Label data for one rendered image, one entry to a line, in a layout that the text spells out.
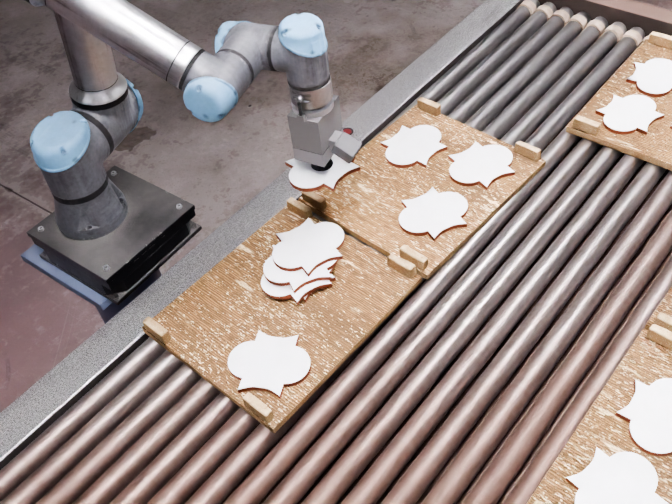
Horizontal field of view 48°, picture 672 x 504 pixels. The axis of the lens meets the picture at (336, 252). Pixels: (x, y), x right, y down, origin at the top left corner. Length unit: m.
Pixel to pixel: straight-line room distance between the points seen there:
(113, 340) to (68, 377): 0.10
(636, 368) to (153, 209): 1.01
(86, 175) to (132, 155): 1.84
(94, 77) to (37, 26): 3.01
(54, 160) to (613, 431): 1.10
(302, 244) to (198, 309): 0.23
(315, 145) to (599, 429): 0.68
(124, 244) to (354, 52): 2.34
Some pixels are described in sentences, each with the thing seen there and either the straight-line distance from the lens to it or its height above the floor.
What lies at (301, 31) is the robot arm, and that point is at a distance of 1.27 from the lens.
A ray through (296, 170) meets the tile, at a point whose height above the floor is 1.08.
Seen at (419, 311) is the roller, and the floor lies 0.91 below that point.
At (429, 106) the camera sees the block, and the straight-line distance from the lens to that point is 1.80.
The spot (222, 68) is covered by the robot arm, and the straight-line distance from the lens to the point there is 1.25.
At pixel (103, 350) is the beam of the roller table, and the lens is 1.50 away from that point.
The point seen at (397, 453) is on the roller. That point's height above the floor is 0.92.
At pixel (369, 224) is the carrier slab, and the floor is 0.94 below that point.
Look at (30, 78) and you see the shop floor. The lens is 4.16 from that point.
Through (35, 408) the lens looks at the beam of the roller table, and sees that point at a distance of 1.48.
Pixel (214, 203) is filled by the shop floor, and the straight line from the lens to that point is 3.06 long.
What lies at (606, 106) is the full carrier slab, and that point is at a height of 0.95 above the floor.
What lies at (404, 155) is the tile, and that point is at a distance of 1.68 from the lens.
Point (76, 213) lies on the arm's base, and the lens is 1.63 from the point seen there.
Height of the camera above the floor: 2.04
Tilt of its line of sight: 47 degrees down
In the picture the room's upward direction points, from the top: 8 degrees counter-clockwise
